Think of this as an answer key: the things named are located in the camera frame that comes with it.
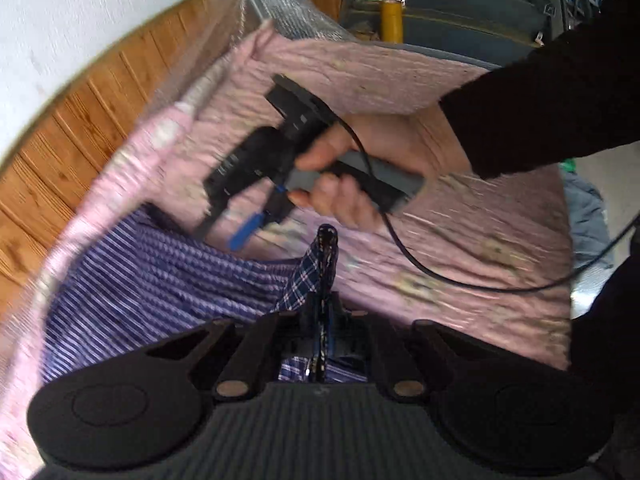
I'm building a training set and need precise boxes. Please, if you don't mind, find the purple striped shirt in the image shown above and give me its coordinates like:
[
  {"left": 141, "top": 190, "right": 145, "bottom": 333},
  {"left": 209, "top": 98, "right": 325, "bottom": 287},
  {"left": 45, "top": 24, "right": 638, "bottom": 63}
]
[{"left": 40, "top": 207, "right": 311, "bottom": 386}]

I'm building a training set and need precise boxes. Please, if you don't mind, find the pink blanket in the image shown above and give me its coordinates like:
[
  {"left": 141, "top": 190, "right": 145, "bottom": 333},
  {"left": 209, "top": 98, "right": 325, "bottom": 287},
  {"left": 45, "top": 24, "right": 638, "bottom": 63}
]
[{"left": 0, "top": 20, "right": 574, "bottom": 480}]

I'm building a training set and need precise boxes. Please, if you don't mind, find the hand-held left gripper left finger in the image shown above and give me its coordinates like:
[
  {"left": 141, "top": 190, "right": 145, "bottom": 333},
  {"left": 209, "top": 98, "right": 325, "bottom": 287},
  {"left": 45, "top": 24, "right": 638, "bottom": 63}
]
[{"left": 145, "top": 227, "right": 327, "bottom": 402}]

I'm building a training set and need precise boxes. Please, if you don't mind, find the person's dark clothed body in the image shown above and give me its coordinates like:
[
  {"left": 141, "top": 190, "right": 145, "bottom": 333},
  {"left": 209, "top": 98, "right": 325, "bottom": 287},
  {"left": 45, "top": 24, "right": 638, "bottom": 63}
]
[{"left": 567, "top": 255, "right": 640, "bottom": 480}]

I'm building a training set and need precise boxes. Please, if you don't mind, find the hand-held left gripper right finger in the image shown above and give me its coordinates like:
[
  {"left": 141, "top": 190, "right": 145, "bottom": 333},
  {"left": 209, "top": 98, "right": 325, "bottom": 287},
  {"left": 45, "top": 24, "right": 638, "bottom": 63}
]
[{"left": 326, "top": 227, "right": 501, "bottom": 402}]

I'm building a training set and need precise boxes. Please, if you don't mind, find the grey garment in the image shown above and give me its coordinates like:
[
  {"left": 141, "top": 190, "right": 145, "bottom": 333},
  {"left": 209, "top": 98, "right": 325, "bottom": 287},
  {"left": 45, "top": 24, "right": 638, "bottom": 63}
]
[{"left": 564, "top": 167, "right": 614, "bottom": 274}]

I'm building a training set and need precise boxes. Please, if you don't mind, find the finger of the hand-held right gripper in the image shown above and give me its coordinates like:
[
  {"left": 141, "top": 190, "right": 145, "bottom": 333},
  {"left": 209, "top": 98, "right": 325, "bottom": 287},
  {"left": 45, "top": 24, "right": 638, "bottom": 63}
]
[
  {"left": 192, "top": 187, "right": 232, "bottom": 242},
  {"left": 228, "top": 209, "right": 267, "bottom": 252}
]

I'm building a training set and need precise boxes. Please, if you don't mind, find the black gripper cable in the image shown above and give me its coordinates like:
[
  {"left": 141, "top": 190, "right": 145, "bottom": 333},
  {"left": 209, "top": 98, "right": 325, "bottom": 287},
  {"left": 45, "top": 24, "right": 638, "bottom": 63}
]
[{"left": 327, "top": 110, "right": 640, "bottom": 294}]

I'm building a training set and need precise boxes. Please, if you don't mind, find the yellow tape roll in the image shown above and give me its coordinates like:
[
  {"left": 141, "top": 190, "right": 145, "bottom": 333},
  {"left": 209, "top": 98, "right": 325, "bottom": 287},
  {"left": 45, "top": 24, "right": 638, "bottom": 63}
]
[{"left": 380, "top": 0, "right": 405, "bottom": 44}]

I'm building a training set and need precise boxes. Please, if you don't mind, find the person's right hand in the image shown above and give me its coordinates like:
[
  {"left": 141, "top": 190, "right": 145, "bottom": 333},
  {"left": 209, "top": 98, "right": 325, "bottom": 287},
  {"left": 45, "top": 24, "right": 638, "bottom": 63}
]
[{"left": 291, "top": 104, "right": 472, "bottom": 233}]

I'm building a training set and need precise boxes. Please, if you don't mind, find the silver foil mat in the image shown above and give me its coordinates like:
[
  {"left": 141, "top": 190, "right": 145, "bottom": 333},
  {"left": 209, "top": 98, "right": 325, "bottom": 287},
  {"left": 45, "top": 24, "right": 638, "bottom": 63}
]
[{"left": 235, "top": 0, "right": 353, "bottom": 44}]

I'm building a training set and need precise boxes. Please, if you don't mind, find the navy plaid cloth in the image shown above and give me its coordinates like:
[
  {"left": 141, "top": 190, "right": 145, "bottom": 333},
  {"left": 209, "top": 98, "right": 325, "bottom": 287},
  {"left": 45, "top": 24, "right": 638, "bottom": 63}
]
[{"left": 272, "top": 227, "right": 368, "bottom": 386}]

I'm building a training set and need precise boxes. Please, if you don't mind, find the grey-blue staircase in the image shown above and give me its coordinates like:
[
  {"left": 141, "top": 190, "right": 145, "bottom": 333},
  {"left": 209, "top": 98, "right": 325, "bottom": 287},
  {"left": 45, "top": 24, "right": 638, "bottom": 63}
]
[{"left": 340, "top": 0, "right": 557, "bottom": 68}]

